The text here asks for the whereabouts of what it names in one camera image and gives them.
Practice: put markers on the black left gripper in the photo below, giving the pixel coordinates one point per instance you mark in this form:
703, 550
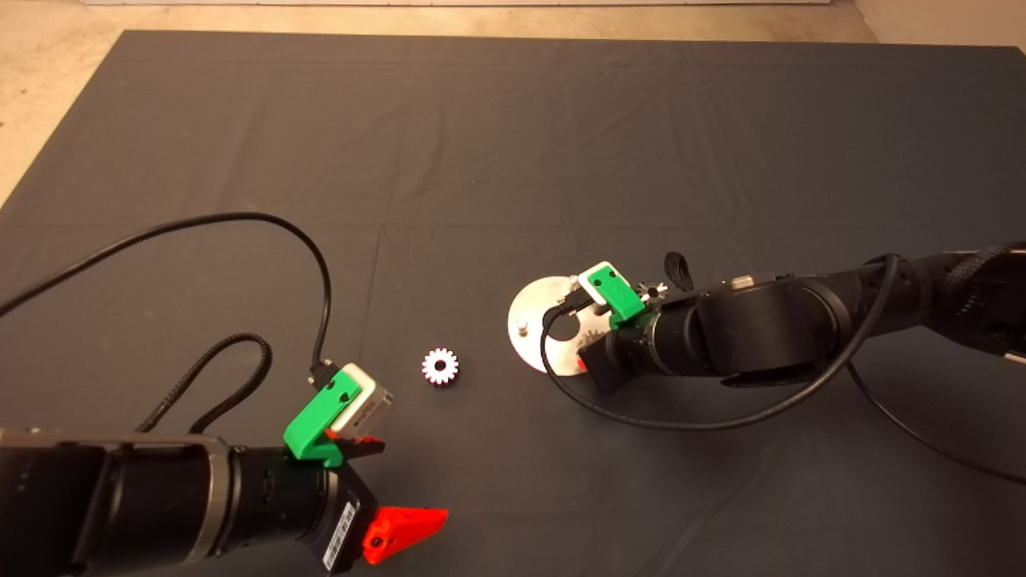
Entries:
313, 505

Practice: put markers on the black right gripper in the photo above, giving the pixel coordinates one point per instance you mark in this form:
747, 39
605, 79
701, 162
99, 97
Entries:
625, 353

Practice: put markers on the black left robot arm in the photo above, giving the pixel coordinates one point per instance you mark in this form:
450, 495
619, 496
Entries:
112, 505

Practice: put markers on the round metal carrier plate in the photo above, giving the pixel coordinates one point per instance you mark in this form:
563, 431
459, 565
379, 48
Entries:
525, 349

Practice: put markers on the dark grey table cloth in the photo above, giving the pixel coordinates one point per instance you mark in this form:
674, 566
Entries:
481, 160

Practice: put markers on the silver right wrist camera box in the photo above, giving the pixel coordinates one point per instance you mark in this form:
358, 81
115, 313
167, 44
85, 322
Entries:
597, 304

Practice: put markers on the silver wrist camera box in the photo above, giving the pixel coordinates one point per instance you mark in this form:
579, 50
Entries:
367, 405
597, 304

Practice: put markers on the green right camera mount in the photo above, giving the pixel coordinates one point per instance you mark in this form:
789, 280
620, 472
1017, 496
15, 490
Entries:
617, 296

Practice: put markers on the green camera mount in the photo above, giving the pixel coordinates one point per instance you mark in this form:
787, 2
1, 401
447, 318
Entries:
617, 296
311, 429

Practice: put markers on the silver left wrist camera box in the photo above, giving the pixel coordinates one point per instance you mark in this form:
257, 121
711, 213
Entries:
367, 405

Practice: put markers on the green left camera mount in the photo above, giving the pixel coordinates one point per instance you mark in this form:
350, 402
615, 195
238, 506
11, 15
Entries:
311, 429

